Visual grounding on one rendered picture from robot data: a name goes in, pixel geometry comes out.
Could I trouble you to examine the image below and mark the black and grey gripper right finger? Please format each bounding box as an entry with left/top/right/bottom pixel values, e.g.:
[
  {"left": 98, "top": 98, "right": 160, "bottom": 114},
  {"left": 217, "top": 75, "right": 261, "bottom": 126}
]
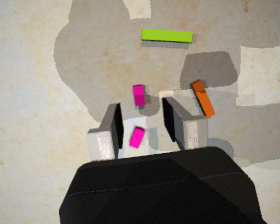
[{"left": 162, "top": 96, "right": 208, "bottom": 151}]

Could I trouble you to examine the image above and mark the orange rod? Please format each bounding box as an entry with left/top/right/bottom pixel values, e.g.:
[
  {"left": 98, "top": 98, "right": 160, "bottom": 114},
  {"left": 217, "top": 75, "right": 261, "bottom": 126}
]
[{"left": 190, "top": 80, "right": 215, "bottom": 118}]

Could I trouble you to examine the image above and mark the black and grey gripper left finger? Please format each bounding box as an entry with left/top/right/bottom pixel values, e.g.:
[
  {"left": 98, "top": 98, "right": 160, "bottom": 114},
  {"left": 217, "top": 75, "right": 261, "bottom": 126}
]
[{"left": 86, "top": 103, "right": 124, "bottom": 162}]

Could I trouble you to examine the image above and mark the magenta rectangular block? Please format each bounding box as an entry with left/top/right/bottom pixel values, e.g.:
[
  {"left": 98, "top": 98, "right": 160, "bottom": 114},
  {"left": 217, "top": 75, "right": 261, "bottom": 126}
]
[
  {"left": 129, "top": 126, "right": 145, "bottom": 148},
  {"left": 133, "top": 84, "right": 145, "bottom": 106}
]

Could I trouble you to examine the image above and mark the lime green rectangular bar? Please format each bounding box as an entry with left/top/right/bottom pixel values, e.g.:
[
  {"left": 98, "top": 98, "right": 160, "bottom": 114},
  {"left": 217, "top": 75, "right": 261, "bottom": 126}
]
[{"left": 141, "top": 29, "right": 192, "bottom": 43}]

